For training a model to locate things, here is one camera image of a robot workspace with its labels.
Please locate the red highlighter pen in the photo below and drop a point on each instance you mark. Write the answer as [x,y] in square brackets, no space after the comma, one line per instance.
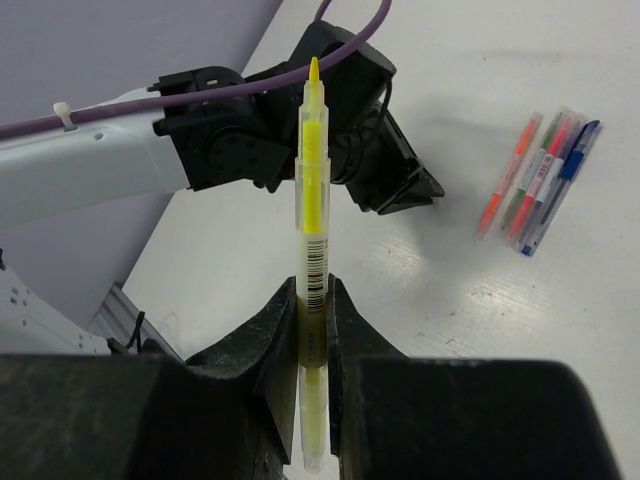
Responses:
[564,129]

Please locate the green highlighter pen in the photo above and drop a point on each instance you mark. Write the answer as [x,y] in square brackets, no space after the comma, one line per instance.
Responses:
[529,173]

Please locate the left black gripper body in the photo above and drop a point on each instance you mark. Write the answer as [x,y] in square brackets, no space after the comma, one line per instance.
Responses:
[379,168]

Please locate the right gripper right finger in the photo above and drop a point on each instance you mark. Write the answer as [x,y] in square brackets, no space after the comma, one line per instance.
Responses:
[393,416]

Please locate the yellow highlighter pen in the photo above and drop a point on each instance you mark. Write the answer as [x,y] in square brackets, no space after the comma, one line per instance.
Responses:
[312,205]

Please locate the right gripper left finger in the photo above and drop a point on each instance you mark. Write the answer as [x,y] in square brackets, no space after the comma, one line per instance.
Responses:
[225,413]

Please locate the orange highlighter pen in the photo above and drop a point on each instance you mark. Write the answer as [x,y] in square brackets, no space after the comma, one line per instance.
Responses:
[506,179]

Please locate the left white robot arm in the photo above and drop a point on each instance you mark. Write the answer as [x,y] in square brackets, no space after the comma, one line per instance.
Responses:
[208,127]

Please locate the blue pen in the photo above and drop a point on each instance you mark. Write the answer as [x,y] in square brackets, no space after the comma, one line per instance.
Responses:
[552,193]

